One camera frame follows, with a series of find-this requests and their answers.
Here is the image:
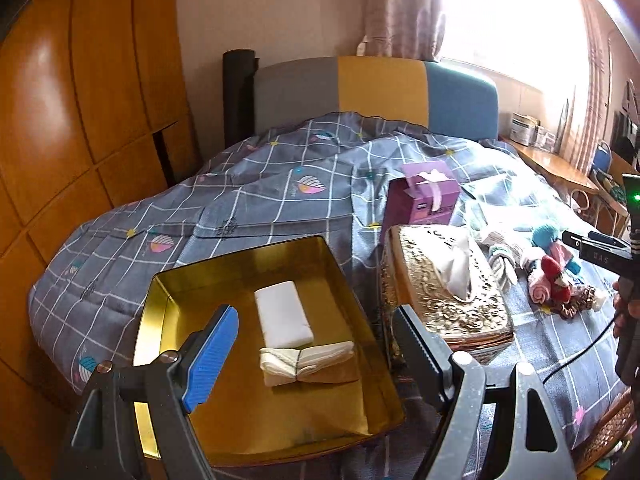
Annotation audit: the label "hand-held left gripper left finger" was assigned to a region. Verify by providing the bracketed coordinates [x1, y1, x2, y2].
[55, 305, 241, 480]

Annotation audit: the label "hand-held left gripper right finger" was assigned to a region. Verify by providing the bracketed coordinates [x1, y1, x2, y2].
[391, 305, 576, 480]

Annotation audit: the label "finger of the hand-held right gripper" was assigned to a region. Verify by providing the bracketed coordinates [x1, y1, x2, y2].
[561, 229, 632, 267]

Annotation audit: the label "brown scrunchie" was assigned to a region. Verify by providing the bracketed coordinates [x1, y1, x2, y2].
[550, 284, 608, 319]

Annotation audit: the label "gold metal tin tray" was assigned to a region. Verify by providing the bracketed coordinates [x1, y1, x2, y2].
[131, 234, 407, 468]

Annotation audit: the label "person's right hand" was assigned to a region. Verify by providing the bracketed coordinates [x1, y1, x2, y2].
[612, 279, 632, 332]

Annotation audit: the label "red plush toy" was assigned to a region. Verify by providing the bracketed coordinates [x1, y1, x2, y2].
[540, 255, 572, 287]

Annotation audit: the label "gold ornate tissue box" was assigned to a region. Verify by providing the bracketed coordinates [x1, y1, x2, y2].
[377, 224, 516, 366]

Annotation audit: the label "pink rolled towel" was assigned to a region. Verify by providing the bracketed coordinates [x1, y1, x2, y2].
[527, 270, 552, 306]

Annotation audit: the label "cream folded socks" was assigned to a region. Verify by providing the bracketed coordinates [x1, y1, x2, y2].
[259, 340, 361, 388]

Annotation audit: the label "white folded towel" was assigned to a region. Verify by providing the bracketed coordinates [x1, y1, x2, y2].
[254, 280, 316, 350]

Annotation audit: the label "wooden desk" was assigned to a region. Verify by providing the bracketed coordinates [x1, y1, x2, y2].
[502, 135, 631, 221]

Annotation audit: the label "white storage box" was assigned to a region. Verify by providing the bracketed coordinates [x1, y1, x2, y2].
[510, 112, 541, 143]

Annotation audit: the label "purple tissue box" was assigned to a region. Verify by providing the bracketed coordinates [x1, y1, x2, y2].
[382, 161, 463, 233]

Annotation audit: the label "patterned curtain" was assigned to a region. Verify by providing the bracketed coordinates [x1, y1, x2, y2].
[560, 0, 615, 171]
[357, 0, 446, 58]

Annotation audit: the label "grey checked quilt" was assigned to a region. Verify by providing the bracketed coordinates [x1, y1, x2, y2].
[27, 110, 631, 480]

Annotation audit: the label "wicker basket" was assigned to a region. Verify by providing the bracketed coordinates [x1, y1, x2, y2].
[575, 390, 640, 476]

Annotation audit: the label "grey yellow blue headboard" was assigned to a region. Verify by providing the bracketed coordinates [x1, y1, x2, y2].
[252, 56, 501, 141]

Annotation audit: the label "wooden wardrobe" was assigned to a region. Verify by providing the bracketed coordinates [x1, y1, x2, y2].
[0, 0, 203, 480]

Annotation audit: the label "black cable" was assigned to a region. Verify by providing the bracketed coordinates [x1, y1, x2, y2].
[542, 310, 623, 386]

